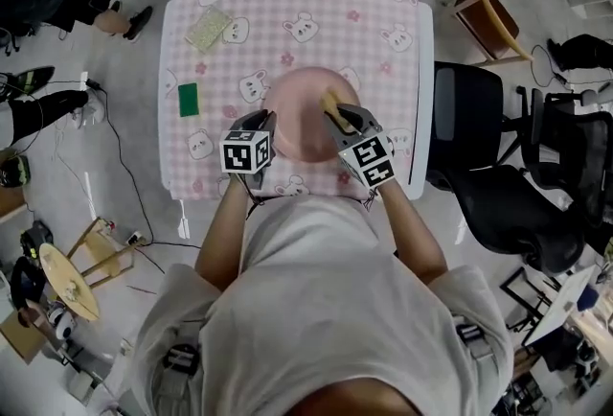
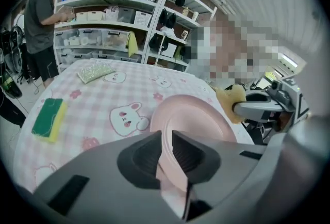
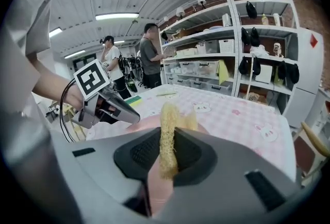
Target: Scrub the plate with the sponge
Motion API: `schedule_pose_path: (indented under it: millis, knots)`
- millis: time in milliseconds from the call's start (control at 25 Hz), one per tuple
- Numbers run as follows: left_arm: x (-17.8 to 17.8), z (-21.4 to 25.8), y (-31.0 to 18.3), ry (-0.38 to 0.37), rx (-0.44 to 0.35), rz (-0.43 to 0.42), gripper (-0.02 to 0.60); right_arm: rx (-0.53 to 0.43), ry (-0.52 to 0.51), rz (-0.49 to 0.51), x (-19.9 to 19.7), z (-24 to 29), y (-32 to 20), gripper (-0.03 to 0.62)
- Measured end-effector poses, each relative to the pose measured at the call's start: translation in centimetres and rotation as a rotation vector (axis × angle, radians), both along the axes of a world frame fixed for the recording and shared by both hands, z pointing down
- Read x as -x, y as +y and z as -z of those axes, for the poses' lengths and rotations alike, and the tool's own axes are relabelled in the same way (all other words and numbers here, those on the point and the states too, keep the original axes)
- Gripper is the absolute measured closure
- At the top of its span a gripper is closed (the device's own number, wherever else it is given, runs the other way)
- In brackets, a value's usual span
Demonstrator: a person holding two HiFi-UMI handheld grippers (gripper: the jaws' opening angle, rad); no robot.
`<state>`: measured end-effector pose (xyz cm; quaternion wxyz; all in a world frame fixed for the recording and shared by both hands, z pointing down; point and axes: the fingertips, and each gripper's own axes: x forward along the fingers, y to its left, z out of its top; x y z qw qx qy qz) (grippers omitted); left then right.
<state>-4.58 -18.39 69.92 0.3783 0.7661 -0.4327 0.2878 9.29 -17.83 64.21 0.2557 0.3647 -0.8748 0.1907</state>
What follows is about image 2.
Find person's white shirt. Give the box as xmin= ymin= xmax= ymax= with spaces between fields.
xmin=299 ymin=19 xmax=330 ymax=120

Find white box appliance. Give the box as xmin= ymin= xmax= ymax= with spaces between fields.
xmin=160 ymin=42 xmax=178 ymax=59

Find rows of clear storage bins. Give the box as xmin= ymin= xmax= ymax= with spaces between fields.
xmin=54 ymin=27 xmax=142 ymax=67

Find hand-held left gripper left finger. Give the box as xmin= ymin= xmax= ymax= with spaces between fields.
xmin=33 ymin=130 xmax=179 ymax=224

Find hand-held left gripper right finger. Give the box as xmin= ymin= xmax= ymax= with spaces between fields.
xmin=172 ymin=130 xmax=268 ymax=221

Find person's head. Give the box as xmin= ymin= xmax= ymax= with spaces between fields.
xmin=184 ymin=12 xmax=281 ymax=87

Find grey storage bin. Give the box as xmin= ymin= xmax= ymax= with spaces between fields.
xmin=117 ymin=7 xmax=137 ymax=24

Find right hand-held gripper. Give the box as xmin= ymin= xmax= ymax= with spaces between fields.
xmin=233 ymin=76 xmax=310 ymax=131

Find yellow green cloth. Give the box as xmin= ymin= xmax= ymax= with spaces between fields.
xmin=125 ymin=31 xmax=139 ymax=58

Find yellow sponge cloth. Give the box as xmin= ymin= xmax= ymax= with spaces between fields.
xmin=215 ymin=83 xmax=249 ymax=125

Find pink checked bunny tablecloth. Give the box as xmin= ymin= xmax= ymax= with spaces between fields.
xmin=12 ymin=59 xmax=255 ymax=194

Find white perforated basket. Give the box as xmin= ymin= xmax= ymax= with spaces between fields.
xmin=105 ymin=7 xmax=120 ymax=22
xmin=133 ymin=10 xmax=153 ymax=28

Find big pink plate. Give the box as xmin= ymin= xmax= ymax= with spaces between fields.
xmin=149 ymin=93 xmax=239 ymax=193

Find green yellow sponge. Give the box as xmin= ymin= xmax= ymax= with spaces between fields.
xmin=31 ymin=98 xmax=68 ymax=144

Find black object with green stripes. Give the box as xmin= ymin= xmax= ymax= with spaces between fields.
xmin=0 ymin=70 xmax=23 ymax=99

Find group of black hanging bags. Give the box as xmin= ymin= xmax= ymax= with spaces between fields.
xmin=148 ymin=0 xmax=187 ymax=51

